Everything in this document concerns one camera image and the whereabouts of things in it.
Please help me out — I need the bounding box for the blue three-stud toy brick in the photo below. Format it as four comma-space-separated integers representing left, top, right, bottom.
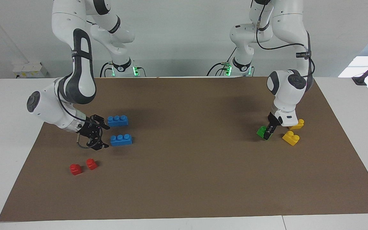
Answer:
110, 134, 133, 147
107, 115, 129, 127

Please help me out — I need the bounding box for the yellow two-stud toy brick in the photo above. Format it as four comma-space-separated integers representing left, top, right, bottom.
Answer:
282, 131, 300, 146
288, 119, 305, 130

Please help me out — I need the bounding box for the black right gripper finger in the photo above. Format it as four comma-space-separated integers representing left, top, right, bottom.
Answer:
88, 136, 110, 151
90, 114, 111, 130

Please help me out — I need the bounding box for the white wall socket box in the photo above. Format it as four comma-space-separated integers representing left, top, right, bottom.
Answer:
12, 62, 48, 79

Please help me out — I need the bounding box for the brown paper table mat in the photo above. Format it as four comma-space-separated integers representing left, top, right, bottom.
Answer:
0, 76, 368, 222

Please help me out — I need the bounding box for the black right base cable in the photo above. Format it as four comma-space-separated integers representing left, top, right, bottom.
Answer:
100, 62, 111, 78

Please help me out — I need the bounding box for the black left arm gripper cable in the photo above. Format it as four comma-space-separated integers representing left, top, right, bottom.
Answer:
251, 0, 315, 87

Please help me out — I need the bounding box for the bright white panel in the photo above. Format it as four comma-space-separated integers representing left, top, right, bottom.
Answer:
338, 56, 368, 78

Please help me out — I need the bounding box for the black base cable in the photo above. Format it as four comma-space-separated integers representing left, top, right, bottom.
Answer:
207, 47, 235, 76
100, 62, 111, 78

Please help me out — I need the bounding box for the black left base cable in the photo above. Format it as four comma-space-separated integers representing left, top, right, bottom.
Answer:
207, 47, 235, 76

